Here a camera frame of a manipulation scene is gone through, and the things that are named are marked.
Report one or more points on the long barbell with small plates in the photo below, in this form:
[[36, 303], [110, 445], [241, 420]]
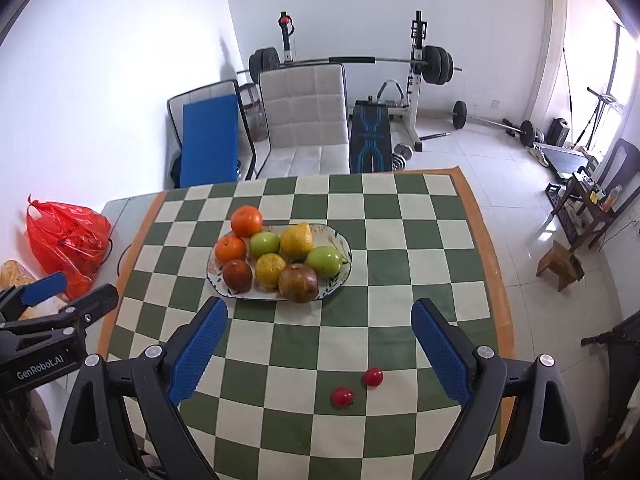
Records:
[[459, 114]]

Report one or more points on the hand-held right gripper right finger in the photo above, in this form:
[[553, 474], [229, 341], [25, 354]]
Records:
[[442, 347]]

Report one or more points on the green apple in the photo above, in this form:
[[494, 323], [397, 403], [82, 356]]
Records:
[[265, 244], [324, 261]]

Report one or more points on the dark wooden chair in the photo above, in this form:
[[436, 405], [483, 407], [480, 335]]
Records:
[[622, 160]]

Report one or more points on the chrome dumbbell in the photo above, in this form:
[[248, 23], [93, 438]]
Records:
[[402, 156]]

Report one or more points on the black blue sit-up board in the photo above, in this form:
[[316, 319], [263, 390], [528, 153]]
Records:
[[370, 135]]

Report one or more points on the clear water jug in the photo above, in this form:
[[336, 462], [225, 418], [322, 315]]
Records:
[[257, 120]]

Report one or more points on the white plush goose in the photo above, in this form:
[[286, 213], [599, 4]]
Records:
[[629, 422]]

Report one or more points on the black speaker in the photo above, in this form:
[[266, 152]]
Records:
[[559, 132]]

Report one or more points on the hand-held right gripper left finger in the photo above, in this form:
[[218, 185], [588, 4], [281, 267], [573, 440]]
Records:
[[197, 345]]

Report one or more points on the large brown fruit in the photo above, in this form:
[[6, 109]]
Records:
[[298, 283]]

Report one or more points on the barbell with black plates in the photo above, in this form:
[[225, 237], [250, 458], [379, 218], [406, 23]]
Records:
[[350, 60]]

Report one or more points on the orange drink bottle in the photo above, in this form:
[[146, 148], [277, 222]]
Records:
[[612, 197]]

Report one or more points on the green checkered tablecloth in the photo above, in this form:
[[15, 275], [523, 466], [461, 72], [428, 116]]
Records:
[[300, 340]]

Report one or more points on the oval floral plate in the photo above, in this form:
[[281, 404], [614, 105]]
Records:
[[334, 236]]

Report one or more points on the yellow pear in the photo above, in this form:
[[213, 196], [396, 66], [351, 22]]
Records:
[[270, 270], [297, 240]]

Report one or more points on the small wooden stool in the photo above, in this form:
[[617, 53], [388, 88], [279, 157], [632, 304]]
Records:
[[555, 260]]

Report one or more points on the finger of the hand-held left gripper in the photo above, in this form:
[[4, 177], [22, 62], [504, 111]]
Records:
[[85, 310], [45, 289]]

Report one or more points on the small brown fruit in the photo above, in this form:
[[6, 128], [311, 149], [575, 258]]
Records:
[[237, 274]]

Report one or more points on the treadmill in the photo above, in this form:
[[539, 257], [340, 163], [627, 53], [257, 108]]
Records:
[[565, 160]]

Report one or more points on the orange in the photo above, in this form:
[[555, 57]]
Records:
[[246, 221], [231, 249]]

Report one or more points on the white barbell rack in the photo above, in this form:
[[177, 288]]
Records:
[[411, 110]]

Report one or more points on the small red fruit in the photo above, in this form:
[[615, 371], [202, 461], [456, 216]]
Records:
[[373, 376], [342, 397]]

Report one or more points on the red plastic bag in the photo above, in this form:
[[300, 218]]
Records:
[[65, 240]]

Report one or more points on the chair with blue cushion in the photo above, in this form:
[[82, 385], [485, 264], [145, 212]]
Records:
[[210, 135]]

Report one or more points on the white padded chair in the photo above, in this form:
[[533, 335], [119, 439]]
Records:
[[300, 110]]

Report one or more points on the chips packet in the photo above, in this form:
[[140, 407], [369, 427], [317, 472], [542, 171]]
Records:
[[15, 272]]

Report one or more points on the black steel bar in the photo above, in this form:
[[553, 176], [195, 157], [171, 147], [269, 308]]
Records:
[[435, 135]]

